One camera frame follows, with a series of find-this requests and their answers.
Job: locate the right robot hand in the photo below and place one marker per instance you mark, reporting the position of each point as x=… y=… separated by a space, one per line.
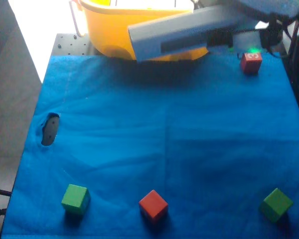
x=244 y=41

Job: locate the white box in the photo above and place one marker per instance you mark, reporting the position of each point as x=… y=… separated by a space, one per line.
x=149 y=37

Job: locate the yellow plastic cup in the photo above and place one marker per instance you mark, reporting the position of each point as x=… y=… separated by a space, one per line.
x=107 y=32

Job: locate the red cube with number three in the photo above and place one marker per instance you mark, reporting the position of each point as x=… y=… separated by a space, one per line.
x=250 y=64

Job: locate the blue table cloth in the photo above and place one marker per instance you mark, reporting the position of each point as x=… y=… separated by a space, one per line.
x=164 y=149

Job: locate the green wooden cube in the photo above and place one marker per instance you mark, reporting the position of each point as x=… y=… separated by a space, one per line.
x=73 y=198
x=276 y=203

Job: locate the plain red wooden cube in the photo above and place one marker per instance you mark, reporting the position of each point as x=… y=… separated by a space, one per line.
x=152 y=204

